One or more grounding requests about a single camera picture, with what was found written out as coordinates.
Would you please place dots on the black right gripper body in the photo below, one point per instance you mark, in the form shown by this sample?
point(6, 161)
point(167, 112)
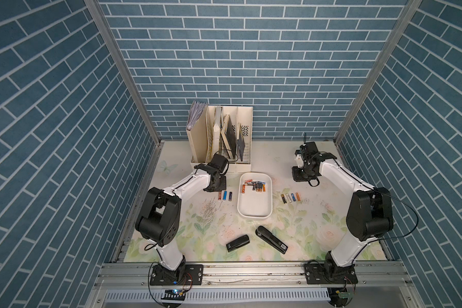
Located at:
point(301, 174)

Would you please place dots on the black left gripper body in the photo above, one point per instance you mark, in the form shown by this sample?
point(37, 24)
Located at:
point(220, 185)

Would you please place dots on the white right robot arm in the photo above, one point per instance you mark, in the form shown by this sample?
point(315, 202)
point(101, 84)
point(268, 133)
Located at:
point(369, 215)

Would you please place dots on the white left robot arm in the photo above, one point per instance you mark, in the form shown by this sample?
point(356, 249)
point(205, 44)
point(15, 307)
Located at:
point(159, 216)

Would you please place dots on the white plastic storage tray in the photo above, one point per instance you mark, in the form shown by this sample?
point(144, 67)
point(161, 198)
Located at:
point(255, 204)

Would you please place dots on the dark small notebook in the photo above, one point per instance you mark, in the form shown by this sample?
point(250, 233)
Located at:
point(240, 143)

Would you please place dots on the black framed tablet board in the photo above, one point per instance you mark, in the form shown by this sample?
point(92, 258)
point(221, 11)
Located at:
point(229, 138)

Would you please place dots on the beige file organizer rack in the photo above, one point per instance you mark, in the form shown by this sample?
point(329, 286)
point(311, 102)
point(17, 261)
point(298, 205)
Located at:
point(205, 138)

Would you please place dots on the purple paper stack folder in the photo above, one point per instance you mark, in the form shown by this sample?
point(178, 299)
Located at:
point(195, 112)

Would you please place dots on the large black stapler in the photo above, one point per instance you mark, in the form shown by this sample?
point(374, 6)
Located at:
point(267, 236)

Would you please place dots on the small black stapler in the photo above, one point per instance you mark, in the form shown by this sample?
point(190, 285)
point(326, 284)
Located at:
point(238, 243)

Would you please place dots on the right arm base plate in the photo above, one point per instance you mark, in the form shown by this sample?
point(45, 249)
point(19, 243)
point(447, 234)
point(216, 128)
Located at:
point(330, 274)

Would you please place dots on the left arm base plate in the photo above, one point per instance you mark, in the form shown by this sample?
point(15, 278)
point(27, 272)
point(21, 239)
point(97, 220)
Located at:
point(185, 274)

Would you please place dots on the white ribbed cable duct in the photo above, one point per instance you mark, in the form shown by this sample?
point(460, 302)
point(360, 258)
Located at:
point(217, 296)

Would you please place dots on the aluminium front rail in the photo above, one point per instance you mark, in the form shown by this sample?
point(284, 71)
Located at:
point(114, 276)

